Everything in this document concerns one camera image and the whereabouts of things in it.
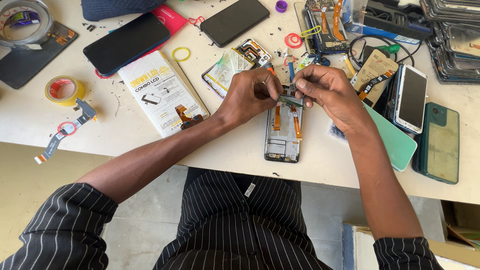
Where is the green plastic pry tool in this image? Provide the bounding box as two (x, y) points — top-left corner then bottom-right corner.
(374, 44), (401, 55)

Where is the yellow rubber band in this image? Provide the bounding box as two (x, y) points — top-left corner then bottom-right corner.
(299, 25), (323, 38)
(171, 47), (191, 63)

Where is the phone housing with clear film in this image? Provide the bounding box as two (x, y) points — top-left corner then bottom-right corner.
(201, 38), (273, 99)

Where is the black and blue tool case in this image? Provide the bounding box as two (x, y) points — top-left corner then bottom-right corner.
(343, 0), (434, 46)

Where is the blue handled screwdriver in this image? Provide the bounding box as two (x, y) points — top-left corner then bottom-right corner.
(286, 55), (298, 83)

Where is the cardboard box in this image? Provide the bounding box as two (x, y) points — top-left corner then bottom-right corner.
(341, 200), (480, 270)

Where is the large clear tape roll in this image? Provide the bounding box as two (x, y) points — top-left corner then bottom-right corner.
(0, 0), (55, 51)

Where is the blue phone with black screen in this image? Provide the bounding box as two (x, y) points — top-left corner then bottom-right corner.
(83, 12), (172, 78)

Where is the dark green phone case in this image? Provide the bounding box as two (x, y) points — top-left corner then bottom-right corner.
(412, 101), (460, 185)

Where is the person's right hand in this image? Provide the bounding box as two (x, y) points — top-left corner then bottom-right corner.
(292, 64), (370, 133)

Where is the opened grey phone frame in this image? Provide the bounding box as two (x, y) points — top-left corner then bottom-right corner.
(264, 85), (305, 164)

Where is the black cable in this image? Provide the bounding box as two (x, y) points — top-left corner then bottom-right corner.
(348, 34), (415, 69)

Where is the yellow tape roll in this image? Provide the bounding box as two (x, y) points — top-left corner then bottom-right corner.
(44, 75), (86, 107)

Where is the yellow handled tool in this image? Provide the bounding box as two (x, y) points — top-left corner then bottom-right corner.
(342, 54), (357, 76)

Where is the clear bubble wrap bag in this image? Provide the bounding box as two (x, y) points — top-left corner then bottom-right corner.
(328, 123), (348, 143)

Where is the black pinstriped shirt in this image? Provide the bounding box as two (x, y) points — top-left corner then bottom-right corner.
(0, 167), (445, 270)

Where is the black phone back panel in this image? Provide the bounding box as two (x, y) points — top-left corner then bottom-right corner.
(0, 20), (79, 90)

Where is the grey flex ribbon cable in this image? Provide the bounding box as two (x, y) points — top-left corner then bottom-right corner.
(34, 98), (98, 165)

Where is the long orange flex cable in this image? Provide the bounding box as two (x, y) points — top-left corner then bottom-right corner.
(290, 106), (303, 142)

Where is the dark blue fabric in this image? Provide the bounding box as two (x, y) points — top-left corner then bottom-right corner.
(80, 0), (168, 22)

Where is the mint green phone back cover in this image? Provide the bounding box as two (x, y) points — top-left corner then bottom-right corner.
(361, 101), (418, 173)

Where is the red packet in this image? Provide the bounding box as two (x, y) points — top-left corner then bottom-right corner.
(144, 4), (189, 57)

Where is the stack of phone screens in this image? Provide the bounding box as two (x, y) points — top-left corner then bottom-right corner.
(419, 0), (480, 85)

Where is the white phone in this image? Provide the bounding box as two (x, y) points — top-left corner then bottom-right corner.
(387, 63), (428, 135)

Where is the white display package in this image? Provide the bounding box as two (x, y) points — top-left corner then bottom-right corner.
(118, 50), (210, 139)

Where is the person's left hand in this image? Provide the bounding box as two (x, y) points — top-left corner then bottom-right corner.
(220, 68), (285, 127)

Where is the opened phone with orange cables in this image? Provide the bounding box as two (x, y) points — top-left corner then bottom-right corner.
(304, 0), (352, 55)

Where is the small green circuit board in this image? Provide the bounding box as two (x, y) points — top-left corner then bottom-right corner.
(277, 95), (307, 110)

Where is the brown display package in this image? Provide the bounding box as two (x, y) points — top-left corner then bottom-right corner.
(352, 49), (400, 108)

